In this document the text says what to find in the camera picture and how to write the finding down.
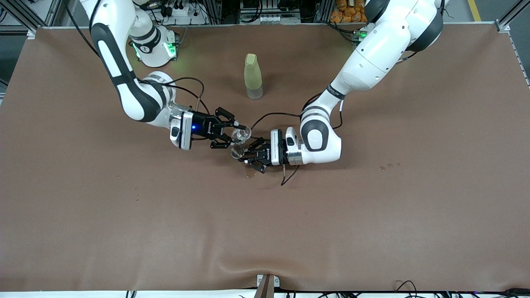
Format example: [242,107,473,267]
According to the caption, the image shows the white power strip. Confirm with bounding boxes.
[161,2,207,25]

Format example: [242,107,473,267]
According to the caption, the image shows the grey connector strip device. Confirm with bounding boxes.
[240,12,301,24]

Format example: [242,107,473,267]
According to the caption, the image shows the orange snack packs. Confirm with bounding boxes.
[330,0,367,23]

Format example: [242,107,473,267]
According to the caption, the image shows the metal table edge bracket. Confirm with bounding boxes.
[257,274,280,298]

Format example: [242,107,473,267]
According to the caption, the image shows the black looped floor cable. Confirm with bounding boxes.
[395,281,419,298]

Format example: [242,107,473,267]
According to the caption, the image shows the aluminium frame post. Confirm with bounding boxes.
[495,0,530,33]
[0,0,67,38]

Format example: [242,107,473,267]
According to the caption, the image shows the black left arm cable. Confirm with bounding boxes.
[248,93,344,187]

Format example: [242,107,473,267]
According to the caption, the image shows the clear glass cup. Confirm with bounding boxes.
[231,126,252,145]

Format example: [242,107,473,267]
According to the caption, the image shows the brown table cloth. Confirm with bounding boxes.
[0,23,530,292]

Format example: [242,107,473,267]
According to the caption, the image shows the yellow-green bottle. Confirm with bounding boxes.
[244,53,264,100]

